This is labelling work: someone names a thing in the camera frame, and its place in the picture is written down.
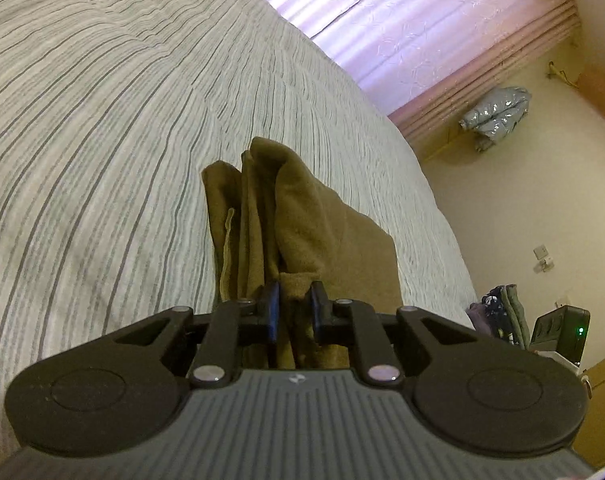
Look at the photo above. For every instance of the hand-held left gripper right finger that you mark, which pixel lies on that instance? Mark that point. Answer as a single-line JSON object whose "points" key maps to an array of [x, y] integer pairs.
{"points": [[315, 312]]}

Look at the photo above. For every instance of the white wall socket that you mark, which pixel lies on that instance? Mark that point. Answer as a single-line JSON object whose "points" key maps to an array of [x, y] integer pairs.
{"points": [[543, 257]]}

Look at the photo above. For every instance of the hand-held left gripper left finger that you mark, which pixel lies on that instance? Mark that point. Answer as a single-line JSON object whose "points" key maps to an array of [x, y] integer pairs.
{"points": [[271, 312]]}

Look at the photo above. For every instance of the pink curtain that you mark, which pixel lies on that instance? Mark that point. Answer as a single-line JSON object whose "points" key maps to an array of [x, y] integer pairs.
{"points": [[487, 80]]}

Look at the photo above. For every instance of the silver puffer jacket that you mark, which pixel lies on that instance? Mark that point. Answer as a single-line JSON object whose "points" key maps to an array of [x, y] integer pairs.
{"points": [[497, 115]]}

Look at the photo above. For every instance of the grey striped bedspread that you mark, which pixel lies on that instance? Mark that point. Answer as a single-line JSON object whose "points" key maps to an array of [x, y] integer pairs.
{"points": [[107, 135]]}

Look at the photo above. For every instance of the black device with green light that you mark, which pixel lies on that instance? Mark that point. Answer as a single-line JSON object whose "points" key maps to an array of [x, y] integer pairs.
{"points": [[562, 332]]}

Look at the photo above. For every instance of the dark floral cloth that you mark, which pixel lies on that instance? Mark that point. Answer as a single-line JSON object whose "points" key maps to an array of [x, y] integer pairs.
{"points": [[502, 312]]}

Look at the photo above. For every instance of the olive long-sleeve sweater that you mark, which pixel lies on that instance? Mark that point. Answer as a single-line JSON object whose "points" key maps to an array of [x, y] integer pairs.
{"points": [[307, 220]]}

